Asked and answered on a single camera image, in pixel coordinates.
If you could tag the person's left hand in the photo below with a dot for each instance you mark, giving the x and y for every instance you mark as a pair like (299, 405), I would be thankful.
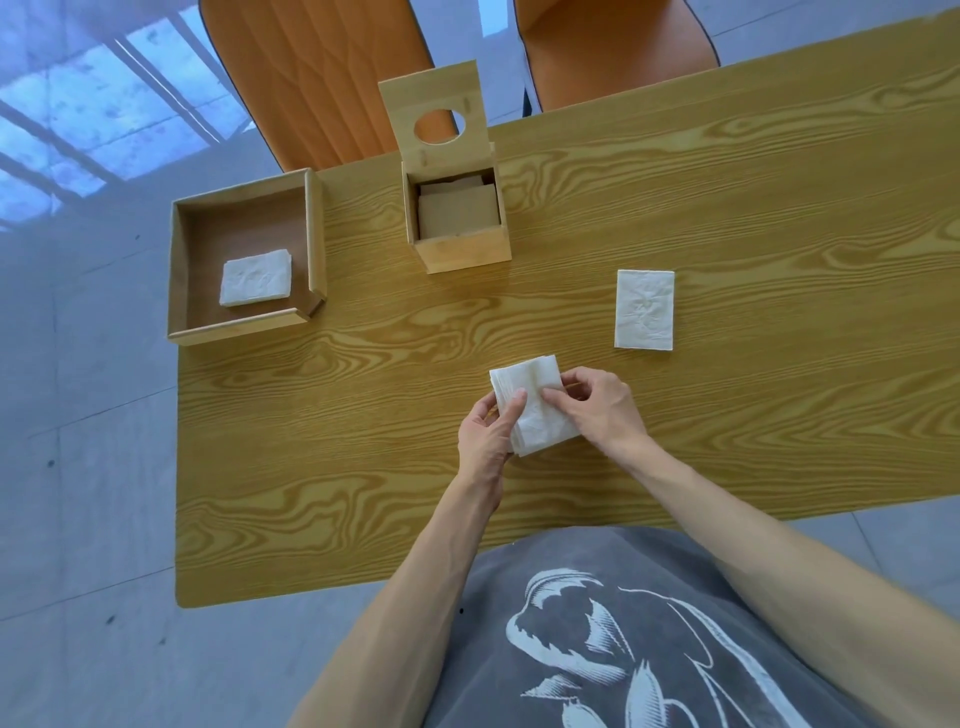
(481, 450)

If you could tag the person's right hand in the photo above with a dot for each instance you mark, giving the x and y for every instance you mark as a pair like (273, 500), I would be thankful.
(609, 416)

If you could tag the person's right thumb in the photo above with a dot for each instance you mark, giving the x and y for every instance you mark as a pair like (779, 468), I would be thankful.
(561, 401)

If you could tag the person's left thumb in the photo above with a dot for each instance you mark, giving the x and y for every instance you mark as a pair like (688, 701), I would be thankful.
(511, 414)

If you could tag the white tissue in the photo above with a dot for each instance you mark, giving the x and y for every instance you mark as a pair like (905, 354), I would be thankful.
(645, 310)
(536, 424)
(256, 277)

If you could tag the person's right forearm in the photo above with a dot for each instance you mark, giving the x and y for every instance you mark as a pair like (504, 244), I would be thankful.
(795, 585)

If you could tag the person's left forearm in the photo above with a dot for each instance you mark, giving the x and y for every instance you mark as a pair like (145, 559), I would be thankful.
(405, 607)

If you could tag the wooden tissue box with lid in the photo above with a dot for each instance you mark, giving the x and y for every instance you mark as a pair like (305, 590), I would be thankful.
(463, 251)

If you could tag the stack of tissues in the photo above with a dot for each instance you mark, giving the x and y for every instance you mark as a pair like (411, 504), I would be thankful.
(458, 211)

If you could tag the grey printed t-shirt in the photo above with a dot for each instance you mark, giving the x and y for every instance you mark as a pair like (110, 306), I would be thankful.
(600, 637)

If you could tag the open wooden tray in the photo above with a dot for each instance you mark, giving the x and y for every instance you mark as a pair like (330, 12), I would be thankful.
(247, 225)

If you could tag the orange chair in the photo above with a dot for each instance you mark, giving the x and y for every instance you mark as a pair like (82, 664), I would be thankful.
(611, 52)
(322, 75)

